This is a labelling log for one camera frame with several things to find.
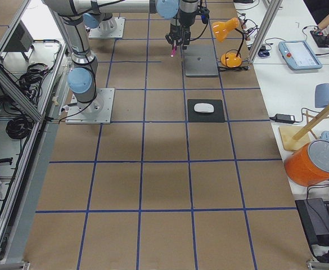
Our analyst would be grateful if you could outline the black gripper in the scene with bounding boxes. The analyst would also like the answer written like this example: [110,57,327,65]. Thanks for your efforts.
[165,24,191,50]
[179,0,199,27]

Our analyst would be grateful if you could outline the pink marker pen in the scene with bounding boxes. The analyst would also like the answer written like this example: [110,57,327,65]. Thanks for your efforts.
[170,42,177,57]

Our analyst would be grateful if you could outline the white computer mouse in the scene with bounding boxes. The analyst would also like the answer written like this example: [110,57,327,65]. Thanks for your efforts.
[193,103,214,114]

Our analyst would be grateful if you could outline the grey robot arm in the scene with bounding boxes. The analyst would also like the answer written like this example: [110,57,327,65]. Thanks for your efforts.
[83,13,183,46]
[43,1,208,82]

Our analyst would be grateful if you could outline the silver laptop notebook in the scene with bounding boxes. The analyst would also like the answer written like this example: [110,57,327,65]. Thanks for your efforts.
[184,44,218,78]

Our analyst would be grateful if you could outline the black mousepad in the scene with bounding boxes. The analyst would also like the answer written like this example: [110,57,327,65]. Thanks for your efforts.
[187,99,226,123]

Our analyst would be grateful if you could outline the orange desk lamp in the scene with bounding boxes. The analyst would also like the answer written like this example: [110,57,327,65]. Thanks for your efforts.
[211,17,244,69]

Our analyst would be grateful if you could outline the black power adapter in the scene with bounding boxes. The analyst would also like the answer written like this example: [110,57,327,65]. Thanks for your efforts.
[274,114,295,124]

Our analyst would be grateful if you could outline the wooden stand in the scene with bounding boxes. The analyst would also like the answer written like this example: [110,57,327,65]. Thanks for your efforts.
[279,103,329,151]

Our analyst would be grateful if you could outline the orange cylindrical container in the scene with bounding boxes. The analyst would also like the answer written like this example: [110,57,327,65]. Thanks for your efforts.
[284,139,329,187]

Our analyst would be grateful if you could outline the black box device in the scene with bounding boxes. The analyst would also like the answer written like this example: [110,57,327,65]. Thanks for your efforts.
[295,198,329,246]

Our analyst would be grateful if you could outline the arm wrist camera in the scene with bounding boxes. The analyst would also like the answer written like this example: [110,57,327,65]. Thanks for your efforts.
[198,7,210,24]

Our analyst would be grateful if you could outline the lamp power cable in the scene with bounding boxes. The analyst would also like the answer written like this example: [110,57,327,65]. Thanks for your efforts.
[218,65,251,72]

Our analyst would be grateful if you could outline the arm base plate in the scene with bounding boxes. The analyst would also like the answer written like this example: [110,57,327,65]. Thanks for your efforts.
[65,88,115,124]
[89,17,125,39]

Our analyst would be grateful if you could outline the aluminium frame post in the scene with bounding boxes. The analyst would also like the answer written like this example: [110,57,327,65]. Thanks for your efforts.
[248,0,282,64]

